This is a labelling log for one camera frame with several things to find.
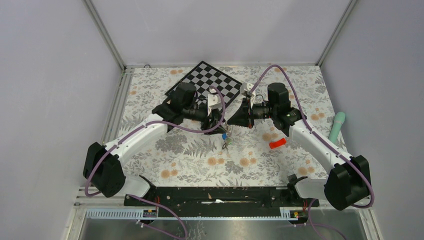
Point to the black and silver chessboard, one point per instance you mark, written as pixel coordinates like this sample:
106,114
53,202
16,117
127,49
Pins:
204,75

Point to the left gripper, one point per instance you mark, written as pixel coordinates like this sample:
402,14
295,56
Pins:
216,116

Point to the grey metal key holder plate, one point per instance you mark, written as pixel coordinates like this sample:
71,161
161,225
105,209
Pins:
228,131

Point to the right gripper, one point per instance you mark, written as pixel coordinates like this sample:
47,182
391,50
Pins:
241,117

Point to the red key tag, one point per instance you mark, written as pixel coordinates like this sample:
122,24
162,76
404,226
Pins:
278,143

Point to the floral table mat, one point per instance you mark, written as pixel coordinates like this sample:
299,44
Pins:
181,158

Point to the aluminium frame rails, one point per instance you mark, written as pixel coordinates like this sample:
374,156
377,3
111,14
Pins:
106,33

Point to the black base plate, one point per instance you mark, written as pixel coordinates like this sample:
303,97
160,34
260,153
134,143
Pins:
228,202

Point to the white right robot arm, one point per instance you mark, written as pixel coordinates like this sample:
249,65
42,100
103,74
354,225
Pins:
348,178

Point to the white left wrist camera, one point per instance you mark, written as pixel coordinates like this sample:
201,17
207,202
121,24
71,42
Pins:
213,100

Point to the mint green handle tool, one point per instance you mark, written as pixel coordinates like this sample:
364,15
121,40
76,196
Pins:
338,121

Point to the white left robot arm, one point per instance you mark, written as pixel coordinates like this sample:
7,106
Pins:
104,163

